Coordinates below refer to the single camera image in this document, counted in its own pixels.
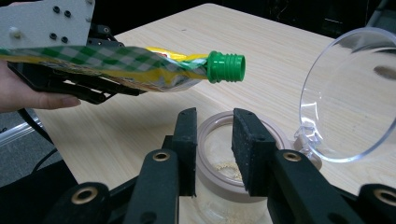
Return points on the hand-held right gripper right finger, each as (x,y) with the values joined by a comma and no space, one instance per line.
(253,155)

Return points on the yellow green-checked spouted pouch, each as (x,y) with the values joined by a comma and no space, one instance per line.
(124,62)

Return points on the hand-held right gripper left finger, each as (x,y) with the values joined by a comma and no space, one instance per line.
(186,155)

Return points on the beige seasoning granules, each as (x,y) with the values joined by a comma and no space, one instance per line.
(229,169)

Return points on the metal floor rail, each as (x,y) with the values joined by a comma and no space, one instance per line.
(12,133)

